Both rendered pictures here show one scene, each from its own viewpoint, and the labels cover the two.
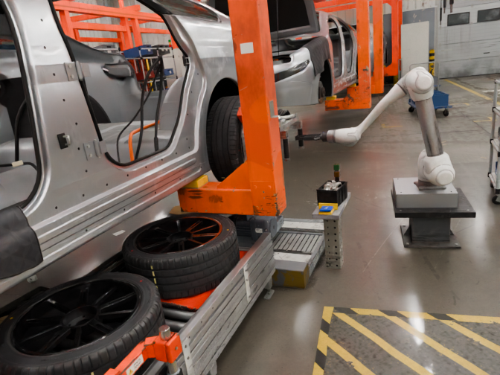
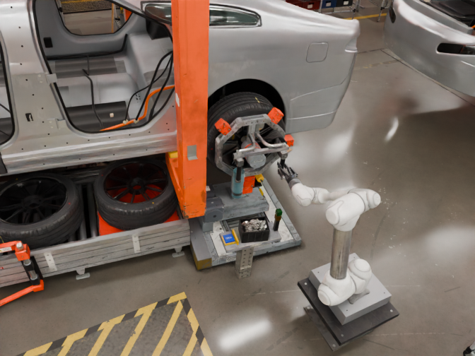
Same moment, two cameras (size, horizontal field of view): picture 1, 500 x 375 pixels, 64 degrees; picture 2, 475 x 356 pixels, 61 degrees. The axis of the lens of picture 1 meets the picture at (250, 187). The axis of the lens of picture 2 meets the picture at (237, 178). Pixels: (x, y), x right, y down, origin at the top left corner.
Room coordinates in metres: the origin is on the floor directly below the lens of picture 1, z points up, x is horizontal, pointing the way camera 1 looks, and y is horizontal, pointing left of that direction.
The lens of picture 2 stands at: (0.96, -1.73, 2.69)
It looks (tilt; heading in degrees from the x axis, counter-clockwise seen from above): 41 degrees down; 42
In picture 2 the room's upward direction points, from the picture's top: 5 degrees clockwise
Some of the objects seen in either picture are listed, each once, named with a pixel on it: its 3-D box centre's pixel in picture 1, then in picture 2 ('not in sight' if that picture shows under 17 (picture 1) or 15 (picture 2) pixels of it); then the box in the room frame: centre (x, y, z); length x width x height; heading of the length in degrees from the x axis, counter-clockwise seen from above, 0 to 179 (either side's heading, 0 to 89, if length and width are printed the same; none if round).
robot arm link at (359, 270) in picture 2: (430, 164); (357, 275); (2.68, -1.28, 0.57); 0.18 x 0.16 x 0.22; 171
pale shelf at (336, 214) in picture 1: (332, 204); (250, 236); (2.48, -0.53, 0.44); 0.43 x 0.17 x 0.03; 155
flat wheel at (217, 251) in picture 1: (182, 251); (137, 191); (2.15, 0.44, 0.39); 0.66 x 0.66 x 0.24
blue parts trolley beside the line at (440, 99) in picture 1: (428, 88); not in sight; (7.76, -3.65, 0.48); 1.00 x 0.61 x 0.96; 166
